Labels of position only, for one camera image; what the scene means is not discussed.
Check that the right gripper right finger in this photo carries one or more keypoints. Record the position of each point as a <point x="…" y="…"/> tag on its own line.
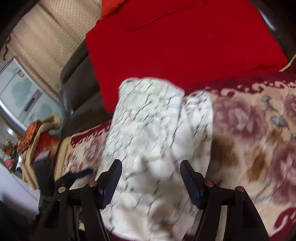
<point x="243" y="221"/>

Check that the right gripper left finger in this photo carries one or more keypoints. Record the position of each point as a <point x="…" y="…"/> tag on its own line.
<point x="59" y="220"/>

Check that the white black-patterned coat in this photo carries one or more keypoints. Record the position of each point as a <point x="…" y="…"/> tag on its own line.
<point x="154" y="128"/>

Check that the red gift box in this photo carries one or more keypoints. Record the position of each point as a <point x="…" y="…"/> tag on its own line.
<point x="47" y="147"/>

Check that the flower bouquet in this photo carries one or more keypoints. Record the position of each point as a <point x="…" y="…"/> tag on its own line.
<point x="10" y="151"/>

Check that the orange black patterned cloth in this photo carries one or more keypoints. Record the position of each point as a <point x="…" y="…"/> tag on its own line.
<point x="29" y="136"/>

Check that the floral red beige sofa cover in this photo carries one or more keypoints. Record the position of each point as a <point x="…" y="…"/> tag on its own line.
<point x="253" y="145"/>

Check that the silver floral refrigerator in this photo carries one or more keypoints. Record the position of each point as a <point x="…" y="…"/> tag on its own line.
<point x="22" y="100"/>

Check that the dark brown leather sofa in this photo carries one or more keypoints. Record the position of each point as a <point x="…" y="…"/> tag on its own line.
<point x="80" y="97"/>

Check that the beige dotted curtain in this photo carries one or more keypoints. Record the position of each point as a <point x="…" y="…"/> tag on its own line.
<point x="46" y="37"/>

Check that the red blanket on sofa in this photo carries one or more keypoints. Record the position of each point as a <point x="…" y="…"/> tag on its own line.
<point x="189" y="43"/>

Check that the red pillow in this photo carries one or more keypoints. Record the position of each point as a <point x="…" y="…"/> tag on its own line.
<point x="110" y="7"/>

